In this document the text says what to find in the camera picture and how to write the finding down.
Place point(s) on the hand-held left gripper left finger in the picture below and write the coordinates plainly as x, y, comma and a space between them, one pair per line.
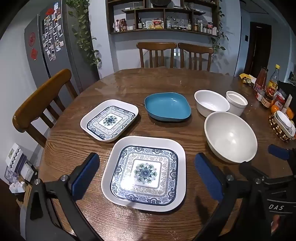
86, 173

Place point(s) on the small white straight-sided bowl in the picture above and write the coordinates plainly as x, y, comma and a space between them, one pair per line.
235, 104

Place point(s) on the small-leaved green vine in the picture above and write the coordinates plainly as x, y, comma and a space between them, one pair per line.
218, 41

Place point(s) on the yellow snack packet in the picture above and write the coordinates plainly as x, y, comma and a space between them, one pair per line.
247, 80

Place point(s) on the dark sauce jar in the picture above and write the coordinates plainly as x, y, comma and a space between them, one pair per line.
267, 100

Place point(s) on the wooden wall shelf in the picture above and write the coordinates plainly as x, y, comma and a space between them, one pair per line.
161, 31

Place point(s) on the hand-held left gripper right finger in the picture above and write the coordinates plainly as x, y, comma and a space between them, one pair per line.
208, 178

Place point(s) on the small patterned rectangular plate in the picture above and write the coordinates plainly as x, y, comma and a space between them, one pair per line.
108, 120

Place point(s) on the orange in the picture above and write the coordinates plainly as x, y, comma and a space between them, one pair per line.
291, 113
274, 109

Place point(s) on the grey refrigerator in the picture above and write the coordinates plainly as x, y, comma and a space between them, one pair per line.
69, 53

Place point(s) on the wooden chair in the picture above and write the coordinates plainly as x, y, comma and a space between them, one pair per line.
156, 46
195, 48
37, 102

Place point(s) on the red sauce bottle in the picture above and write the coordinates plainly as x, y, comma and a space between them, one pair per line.
261, 80

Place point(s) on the medium white bowl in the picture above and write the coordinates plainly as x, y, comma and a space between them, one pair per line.
210, 102

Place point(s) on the row of shelf jars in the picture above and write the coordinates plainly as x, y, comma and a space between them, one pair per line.
157, 24

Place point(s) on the small white shaker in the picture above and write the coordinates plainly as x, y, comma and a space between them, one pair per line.
287, 104

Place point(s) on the dark wooden door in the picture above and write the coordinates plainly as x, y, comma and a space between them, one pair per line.
256, 46

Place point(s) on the wooden bead trivet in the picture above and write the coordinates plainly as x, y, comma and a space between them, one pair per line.
276, 129

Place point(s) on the pile of boxes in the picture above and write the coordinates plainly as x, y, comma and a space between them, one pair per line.
25, 171

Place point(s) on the black bag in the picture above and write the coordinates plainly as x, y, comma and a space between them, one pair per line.
286, 88

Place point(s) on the trailing green plant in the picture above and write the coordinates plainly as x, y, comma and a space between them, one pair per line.
83, 34

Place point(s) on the round red sticker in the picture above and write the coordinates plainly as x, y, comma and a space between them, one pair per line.
32, 39

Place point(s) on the red-lidded jar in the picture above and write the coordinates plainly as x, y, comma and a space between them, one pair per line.
279, 100

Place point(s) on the yellow-capped vinegar bottle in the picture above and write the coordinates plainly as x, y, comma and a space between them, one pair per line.
273, 85

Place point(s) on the cluster of photo magnets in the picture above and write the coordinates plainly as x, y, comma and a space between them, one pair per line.
52, 34

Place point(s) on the small white saucer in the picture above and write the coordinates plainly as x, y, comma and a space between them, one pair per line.
283, 119

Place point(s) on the large patterned square plate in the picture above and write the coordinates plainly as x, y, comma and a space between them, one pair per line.
143, 172

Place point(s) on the large white bowl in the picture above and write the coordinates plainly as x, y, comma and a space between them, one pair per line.
229, 136

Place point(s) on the blue square plate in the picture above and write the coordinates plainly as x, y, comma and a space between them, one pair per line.
166, 104

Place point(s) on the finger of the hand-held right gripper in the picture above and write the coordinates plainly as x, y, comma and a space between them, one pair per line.
278, 152
251, 170

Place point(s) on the square red sticker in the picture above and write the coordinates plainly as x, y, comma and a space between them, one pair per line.
34, 54

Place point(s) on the white tissue box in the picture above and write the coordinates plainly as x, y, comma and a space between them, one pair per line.
17, 187

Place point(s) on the small white-label jar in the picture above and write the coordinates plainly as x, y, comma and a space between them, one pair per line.
259, 95

